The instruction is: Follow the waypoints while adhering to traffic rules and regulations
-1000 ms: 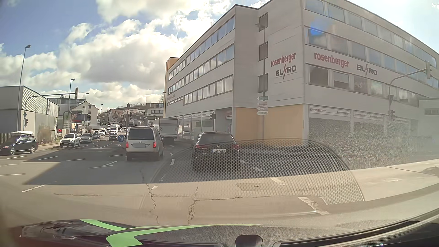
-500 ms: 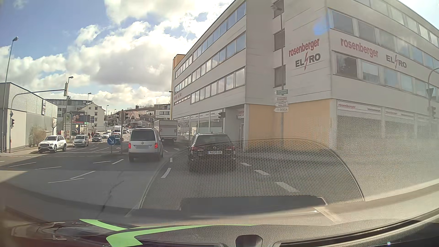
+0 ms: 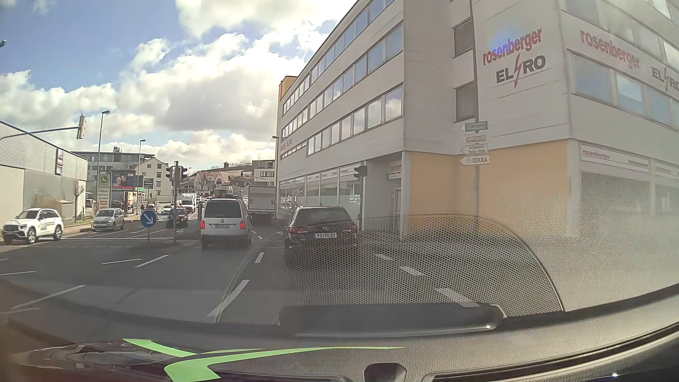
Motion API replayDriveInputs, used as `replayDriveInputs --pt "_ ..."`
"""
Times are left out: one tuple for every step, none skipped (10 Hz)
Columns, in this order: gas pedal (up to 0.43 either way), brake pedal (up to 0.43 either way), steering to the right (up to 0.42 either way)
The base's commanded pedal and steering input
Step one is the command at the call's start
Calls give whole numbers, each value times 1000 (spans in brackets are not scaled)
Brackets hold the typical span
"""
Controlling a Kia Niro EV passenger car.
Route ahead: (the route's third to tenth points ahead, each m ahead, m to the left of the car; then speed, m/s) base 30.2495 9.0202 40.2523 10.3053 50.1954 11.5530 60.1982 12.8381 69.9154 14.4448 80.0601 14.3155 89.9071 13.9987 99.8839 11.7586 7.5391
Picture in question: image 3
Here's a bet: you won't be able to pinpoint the bare small tree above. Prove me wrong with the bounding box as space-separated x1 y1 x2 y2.
72 183 86 222

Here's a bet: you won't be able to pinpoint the grey asphalt road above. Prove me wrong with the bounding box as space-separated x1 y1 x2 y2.
0 215 563 325

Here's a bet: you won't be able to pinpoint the direction signs on post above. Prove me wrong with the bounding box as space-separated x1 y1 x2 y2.
459 0 490 224

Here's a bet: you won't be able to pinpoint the dark blue car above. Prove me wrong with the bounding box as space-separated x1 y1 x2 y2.
166 207 190 229

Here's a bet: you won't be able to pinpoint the lamp post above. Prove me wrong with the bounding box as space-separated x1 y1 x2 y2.
136 139 146 215
95 110 111 213

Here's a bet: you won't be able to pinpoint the grey hall building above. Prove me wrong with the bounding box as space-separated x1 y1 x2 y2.
0 120 89 229

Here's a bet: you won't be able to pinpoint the silver car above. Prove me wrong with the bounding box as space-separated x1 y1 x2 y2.
91 208 125 232

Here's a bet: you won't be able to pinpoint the black car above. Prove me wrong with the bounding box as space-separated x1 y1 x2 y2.
283 206 360 266

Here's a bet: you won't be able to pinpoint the silver van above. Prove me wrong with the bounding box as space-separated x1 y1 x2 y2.
200 198 253 249

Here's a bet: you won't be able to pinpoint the large white office building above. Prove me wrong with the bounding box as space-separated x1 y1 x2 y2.
275 0 679 239

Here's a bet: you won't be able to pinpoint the white gabled house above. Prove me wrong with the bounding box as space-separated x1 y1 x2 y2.
137 157 173 204

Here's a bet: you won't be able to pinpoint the row of houses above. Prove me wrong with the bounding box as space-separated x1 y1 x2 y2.
180 159 277 197

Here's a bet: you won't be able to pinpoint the billboard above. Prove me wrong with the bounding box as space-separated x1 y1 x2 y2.
111 170 137 191

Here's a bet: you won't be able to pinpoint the grey flat-roofed building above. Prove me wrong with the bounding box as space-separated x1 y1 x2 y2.
71 147 156 181

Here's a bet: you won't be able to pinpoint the traffic light on post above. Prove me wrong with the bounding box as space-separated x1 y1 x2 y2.
166 161 188 244

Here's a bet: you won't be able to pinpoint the blue arrow road sign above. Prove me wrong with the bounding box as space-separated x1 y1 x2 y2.
140 209 158 243

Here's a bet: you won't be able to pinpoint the car's own bonnet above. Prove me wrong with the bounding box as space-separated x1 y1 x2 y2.
0 284 679 382

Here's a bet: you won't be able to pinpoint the road markings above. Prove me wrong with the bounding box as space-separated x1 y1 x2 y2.
0 227 481 319

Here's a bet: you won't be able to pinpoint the white box lorry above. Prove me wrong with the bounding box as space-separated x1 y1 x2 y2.
247 185 277 222

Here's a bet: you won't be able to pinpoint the tall sign pylon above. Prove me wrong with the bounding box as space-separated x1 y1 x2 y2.
97 171 111 211

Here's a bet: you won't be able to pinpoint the white SUV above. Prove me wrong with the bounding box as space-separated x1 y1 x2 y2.
1 208 65 245

